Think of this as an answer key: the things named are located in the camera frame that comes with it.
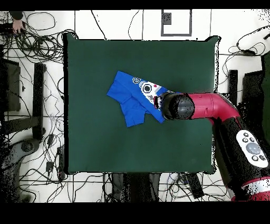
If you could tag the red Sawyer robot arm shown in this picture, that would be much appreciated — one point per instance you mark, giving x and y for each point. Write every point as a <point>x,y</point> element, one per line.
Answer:
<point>211,105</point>

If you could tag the black power strip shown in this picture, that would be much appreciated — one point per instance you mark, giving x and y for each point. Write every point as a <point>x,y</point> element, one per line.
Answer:
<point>6,27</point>
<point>61,162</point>
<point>194,186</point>

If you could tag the green cloth on side table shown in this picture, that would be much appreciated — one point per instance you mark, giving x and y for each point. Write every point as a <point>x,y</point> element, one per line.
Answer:
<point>266,84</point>

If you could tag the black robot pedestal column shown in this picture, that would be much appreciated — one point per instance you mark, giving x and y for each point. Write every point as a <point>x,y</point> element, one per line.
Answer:
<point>135,186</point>

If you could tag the person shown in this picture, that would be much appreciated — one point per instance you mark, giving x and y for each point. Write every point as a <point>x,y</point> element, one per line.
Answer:
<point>16,14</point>

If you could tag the dark square floor tag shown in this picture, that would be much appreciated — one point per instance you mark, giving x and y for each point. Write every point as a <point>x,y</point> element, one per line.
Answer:
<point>166,18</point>

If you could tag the black stand frame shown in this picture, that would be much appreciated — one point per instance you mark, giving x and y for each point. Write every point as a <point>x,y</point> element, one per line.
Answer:
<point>233,84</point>
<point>38,95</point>

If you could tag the blue printed t-shirt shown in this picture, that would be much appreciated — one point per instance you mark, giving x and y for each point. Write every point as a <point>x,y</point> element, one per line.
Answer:
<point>126,95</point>

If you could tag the gray office chair base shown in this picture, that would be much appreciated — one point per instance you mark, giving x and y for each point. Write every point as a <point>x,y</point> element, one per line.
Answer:
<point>27,146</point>

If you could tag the black box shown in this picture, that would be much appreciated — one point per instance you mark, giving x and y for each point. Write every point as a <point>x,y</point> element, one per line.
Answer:
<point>10,84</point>
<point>252,84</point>

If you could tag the dark green table cloth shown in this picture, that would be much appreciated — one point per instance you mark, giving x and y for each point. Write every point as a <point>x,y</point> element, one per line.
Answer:
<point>105,148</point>

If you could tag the person's hand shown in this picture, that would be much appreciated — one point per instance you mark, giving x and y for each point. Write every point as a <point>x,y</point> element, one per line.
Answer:
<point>18,25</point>

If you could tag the black power adapter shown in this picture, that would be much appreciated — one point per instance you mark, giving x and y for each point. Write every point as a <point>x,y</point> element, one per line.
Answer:
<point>49,166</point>
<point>50,139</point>

